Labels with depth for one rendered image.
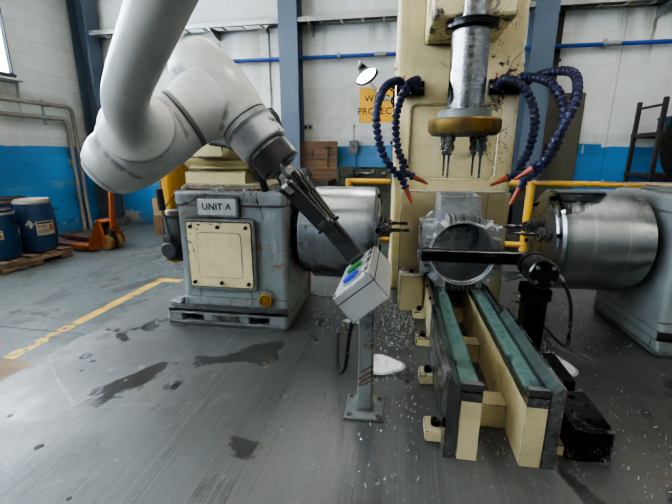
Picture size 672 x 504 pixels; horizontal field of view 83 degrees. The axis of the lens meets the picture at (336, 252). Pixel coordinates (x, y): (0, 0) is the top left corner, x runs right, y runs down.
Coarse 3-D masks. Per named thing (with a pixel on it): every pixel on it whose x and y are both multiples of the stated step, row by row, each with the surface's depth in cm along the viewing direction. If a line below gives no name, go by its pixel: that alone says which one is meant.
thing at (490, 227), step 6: (426, 216) 109; (432, 216) 109; (438, 222) 91; (432, 228) 92; (438, 228) 92; (486, 228) 90; (492, 228) 90; (492, 234) 90; (432, 270) 96; (432, 276) 95; (438, 276) 94; (486, 276) 93; (486, 282) 93
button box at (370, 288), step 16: (368, 256) 65; (368, 272) 55; (384, 272) 62; (352, 288) 55; (368, 288) 55; (384, 288) 56; (336, 304) 56; (352, 304) 56; (368, 304) 56; (352, 320) 57
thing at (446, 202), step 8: (440, 192) 107; (448, 192) 108; (456, 192) 108; (464, 192) 107; (472, 192) 107; (440, 200) 99; (448, 200) 97; (456, 200) 97; (464, 200) 97; (472, 200) 96; (480, 200) 96; (440, 208) 98; (448, 208) 98; (456, 208) 98; (464, 208) 97; (472, 208) 97; (480, 208) 97; (440, 216) 99; (480, 216) 98
